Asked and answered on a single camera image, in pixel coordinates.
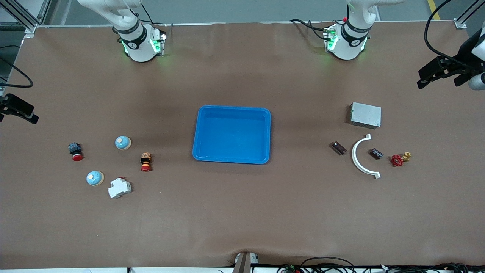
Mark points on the aluminium frame post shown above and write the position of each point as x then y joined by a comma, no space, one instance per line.
28,27
460,23

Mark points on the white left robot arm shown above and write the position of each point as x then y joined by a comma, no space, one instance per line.
350,41

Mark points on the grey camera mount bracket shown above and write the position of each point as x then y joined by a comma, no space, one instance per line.
242,263

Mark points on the red emergency stop button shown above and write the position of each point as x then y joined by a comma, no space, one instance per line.
75,149

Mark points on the orange black push button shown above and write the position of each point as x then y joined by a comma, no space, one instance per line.
146,159

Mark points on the black relay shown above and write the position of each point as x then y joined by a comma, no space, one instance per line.
338,148

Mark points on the blue bell wooden base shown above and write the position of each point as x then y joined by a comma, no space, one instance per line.
94,178
123,143

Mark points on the white circuit breaker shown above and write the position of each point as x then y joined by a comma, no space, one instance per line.
119,188

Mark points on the white curved plastic bracket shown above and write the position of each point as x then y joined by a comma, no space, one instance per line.
353,155

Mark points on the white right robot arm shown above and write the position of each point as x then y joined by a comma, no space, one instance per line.
140,45

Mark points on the red brass valve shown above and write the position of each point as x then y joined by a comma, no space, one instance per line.
396,160

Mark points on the blue plastic tray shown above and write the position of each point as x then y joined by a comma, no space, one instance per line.
231,136

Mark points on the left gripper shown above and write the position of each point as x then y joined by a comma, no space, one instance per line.
461,63

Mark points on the silver metal power supply box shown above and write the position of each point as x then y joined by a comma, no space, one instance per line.
365,113

